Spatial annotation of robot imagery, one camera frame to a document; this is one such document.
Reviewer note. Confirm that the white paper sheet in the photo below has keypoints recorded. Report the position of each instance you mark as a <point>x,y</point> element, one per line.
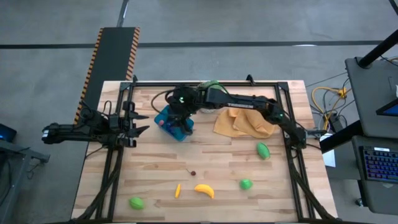
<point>329,158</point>

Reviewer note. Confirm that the purple toy eggplant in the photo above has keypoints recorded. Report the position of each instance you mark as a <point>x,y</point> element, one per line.
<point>170,127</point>

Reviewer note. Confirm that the large yellow toy banana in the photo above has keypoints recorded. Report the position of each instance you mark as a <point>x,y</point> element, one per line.
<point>205,189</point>

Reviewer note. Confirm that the black hazard-striped floor mat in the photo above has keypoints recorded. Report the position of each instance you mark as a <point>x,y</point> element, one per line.
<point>115,56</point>

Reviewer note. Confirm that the dark cherry with stem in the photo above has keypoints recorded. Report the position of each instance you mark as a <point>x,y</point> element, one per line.
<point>193,173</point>

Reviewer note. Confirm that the grey cart top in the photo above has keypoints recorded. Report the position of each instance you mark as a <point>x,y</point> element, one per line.
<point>367,93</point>

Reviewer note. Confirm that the yellow woven cloth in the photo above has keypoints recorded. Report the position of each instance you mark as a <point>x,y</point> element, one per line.
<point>242,124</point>

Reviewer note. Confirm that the grey metal stand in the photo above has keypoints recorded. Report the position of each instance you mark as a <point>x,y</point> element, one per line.
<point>18,155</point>

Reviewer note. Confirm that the succulent in patterned white pot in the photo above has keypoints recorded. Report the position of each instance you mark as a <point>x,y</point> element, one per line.
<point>211,83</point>

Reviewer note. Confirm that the round bright green lime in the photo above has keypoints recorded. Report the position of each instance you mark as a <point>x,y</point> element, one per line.
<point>246,184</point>

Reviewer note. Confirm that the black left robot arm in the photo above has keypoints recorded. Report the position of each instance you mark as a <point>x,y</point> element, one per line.
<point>71,130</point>

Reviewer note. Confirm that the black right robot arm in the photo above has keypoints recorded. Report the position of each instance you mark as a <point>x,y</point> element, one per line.
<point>242,101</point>

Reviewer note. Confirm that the black metal table frame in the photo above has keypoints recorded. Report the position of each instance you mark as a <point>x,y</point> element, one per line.
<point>149,84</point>

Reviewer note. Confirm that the black round pole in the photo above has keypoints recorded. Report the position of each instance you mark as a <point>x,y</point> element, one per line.
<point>379,48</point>

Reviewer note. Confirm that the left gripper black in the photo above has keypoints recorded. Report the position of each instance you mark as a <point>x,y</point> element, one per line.
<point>119,127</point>

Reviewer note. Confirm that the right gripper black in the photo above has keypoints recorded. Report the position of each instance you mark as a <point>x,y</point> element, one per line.
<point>182,111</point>

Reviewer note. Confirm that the oval green toy mango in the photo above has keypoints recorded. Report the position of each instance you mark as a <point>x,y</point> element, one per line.
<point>263,151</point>

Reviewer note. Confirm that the dark device with blue light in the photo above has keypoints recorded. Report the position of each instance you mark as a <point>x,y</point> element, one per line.
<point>6,133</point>

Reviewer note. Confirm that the blue plastic tupperware container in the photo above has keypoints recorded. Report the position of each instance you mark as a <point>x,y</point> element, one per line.
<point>178,136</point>

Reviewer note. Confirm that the tablet with blue screen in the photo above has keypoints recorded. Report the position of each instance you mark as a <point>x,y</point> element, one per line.
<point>392,109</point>

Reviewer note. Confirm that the red toy strawberry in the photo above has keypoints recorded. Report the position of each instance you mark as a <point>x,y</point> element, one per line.
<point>161,122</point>

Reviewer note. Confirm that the black square bar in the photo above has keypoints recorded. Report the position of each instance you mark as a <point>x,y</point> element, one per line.
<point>342,137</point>

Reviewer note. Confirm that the green toy avocado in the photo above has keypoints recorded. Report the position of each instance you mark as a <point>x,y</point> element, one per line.
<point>136,203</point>

